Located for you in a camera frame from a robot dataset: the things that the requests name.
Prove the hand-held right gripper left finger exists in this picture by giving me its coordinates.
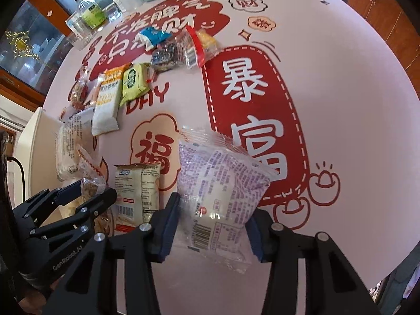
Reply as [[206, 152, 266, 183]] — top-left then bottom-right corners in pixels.
[[43, 192, 181, 315]]

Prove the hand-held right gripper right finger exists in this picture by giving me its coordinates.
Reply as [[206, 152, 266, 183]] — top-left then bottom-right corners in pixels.
[[244, 208, 381, 315]]

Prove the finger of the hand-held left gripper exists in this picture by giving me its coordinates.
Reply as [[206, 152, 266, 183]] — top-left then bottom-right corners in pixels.
[[29, 188, 118, 243], [13, 180, 83, 228]]

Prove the clear nut snack packet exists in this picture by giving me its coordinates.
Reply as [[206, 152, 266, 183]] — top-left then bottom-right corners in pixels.
[[76, 144, 110, 204]]

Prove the white box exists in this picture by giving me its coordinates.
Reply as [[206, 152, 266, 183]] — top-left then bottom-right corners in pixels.
[[13, 107, 64, 204]]

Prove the white purple-print snack packet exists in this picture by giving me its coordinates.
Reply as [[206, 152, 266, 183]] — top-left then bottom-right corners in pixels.
[[176, 125, 279, 265]]

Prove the green snack packet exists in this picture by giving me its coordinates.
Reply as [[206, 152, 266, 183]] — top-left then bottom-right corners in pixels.
[[119, 62, 152, 107]]

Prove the clear white bread packet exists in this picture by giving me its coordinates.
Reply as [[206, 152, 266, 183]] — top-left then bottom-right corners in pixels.
[[55, 110, 96, 182]]

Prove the cream snack packet with barcode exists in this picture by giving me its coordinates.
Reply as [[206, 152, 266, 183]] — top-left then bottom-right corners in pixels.
[[113, 162, 162, 233]]

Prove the white orange snack packet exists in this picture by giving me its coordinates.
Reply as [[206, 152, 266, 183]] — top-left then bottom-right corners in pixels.
[[91, 66, 128, 137]]

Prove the red snack packet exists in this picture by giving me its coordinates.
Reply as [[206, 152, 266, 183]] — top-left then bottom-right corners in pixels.
[[70, 69, 101, 110]]

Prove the printed red white tablecloth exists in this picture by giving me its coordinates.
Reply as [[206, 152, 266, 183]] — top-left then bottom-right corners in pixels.
[[43, 0, 417, 289]]

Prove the glass display cabinet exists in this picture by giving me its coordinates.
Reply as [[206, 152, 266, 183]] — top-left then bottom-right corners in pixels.
[[0, 0, 122, 106]]

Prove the dark candy packet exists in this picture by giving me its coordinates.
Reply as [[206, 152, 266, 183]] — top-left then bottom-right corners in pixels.
[[150, 39, 184, 73]]

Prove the tall glass cup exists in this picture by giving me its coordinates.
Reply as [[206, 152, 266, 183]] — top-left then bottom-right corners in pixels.
[[65, 11, 91, 45]]

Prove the blue white snack packet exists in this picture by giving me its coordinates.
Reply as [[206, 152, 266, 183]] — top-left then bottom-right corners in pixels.
[[138, 26, 173, 53]]

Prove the green-label plastic bottle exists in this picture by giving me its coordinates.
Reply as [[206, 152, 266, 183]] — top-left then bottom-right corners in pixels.
[[75, 0, 107, 29]]

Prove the clear red-striped snack packet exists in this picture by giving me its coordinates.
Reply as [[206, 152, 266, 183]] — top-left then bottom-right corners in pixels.
[[175, 26, 224, 69]]

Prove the small glass cup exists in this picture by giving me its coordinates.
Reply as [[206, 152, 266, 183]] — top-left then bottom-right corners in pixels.
[[105, 3, 123, 21]]

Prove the wooden cabinet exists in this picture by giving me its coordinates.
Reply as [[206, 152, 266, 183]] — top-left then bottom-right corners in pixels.
[[348, 0, 420, 96]]

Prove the black cable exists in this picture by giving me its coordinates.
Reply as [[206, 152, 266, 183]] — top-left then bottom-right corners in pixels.
[[8, 156, 27, 204]]

